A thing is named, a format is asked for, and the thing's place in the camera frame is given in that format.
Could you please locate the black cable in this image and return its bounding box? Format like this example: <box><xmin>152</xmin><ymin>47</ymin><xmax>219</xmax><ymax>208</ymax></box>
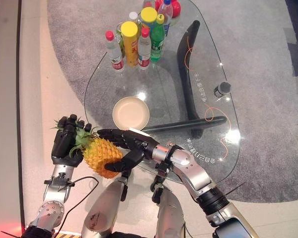
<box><xmin>56</xmin><ymin>175</ymin><xmax>100</xmax><ymax>235</ymax></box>

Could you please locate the green soda bottle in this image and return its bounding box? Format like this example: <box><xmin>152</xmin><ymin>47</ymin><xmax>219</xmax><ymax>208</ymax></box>
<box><xmin>150</xmin><ymin>13</ymin><xmax>166</xmax><ymax>63</ymax></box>

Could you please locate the silver robot leg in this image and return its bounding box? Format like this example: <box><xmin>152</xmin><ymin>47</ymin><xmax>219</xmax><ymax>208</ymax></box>
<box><xmin>151</xmin><ymin>185</ymin><xmax>185</xmax><ymax>238</ymax></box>
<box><xmin>80</xmin><ymin>176</ymin><xmax>129</xmax><ymax>238</ymax></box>

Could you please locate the yellow lid blue can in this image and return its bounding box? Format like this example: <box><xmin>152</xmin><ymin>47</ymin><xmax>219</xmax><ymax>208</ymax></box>
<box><xmin>140</xmin><ymin>6</ymin><xmax>158</xmax><ymax>32</ymax></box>

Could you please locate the silver right robot leg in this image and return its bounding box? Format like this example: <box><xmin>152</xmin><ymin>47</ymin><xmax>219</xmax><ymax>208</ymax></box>
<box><xmin>151</xmin><ymin>185</ymin><xmax>185</xmax><ymax>238</ymax></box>

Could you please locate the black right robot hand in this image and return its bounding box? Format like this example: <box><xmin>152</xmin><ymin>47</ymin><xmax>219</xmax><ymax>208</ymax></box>
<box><xmin>97</xmin><ymin>127</ymin><xmax>160</xmax><ymax>173</ymax></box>

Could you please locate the beige round plate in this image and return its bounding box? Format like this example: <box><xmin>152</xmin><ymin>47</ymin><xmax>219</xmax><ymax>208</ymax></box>
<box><xmin>112</xmin><ymin>96</ymin><xmax>150</xmax><ymax>131</ymax></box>

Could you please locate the silver left robot leg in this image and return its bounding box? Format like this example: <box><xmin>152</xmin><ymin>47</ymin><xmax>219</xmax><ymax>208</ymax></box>
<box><xmin>80</xmin><ymin>176</ymin><xmax>129</xmax><ymax>238</ymax></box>

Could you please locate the grey carpet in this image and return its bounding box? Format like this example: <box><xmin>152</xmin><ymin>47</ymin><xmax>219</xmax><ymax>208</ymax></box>
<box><xmin>46</xmin><ymin>0</ymin><xmax>298</xmax><ymax>204</ymax></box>

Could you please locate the red ball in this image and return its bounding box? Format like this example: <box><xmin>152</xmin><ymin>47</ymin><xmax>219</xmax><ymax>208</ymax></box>
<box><xmin>154</xmin><ymin>0</ymin><xmax>183</xmax><ymax>18</ymax></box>

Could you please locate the blue cap water bottle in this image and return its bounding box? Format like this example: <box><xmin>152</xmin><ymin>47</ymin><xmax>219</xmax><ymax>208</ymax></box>
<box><xmin>158</xmin><ymin>0</ymin><xmax>174</xmax><ymax>38</ymax></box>

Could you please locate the black curved table frame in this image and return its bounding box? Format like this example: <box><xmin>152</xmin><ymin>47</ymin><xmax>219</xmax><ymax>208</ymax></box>
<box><xmin>141</xmin><ymin>20</ymin><xmax>227</xmax><ymax>138</ymax></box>

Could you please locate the clear glass table top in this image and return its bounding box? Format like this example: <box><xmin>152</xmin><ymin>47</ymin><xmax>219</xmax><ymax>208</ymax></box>
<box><xmin>83</xmin><ymin>0</ymin><xmax>241</xmax><ymax>184</ymax></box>

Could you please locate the red cap water bottle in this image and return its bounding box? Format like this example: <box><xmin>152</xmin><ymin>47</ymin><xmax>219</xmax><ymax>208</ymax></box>
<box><xmin>137</xmin><ymin>26</ymin><xmax>151</xmax><ymax>71</ymax></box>
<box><xmin>105</xmin><ymin>30</ymin><xmax>126</xmax><ymax>73</ymax></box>

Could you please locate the clear bottle with green label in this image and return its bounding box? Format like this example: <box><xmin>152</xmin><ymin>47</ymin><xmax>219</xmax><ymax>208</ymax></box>
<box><xmin>115</xmin><ymin>21</ymin><xmax>126</xmax><ymax>58</ymax></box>

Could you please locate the yellow pineapple with green leaves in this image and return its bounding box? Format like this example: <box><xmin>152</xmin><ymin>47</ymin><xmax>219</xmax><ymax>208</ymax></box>
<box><xmin>51</xmin><ymin>119</ymin><xmax>124</xmax><ymax>179</ymax></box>

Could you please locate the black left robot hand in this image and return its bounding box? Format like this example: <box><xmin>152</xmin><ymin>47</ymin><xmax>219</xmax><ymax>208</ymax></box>
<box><xmin>51</xmin><ymin>114</ymin><xmax>92</xmax><ymax>168</ymax></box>

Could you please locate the white cap clear bottle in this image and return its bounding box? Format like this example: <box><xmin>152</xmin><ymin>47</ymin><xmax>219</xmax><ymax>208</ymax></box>
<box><xmin>128</xmin><ymin>11</ymin><xmax>141</xmax><ymax>25</ymax></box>

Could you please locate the black silver cylinder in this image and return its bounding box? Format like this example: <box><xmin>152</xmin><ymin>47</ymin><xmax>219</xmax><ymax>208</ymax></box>
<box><xmin>214</xmin><ymin>81</ymin><xmax>232</xmax><ymax>98</ymax></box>

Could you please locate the yellow lid orange chips can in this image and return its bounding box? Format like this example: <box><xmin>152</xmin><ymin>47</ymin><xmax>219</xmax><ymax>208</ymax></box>
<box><xmin>120</xmin><ymin>21</ymin><xmax>139</xmax><ymax>68</ymax></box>

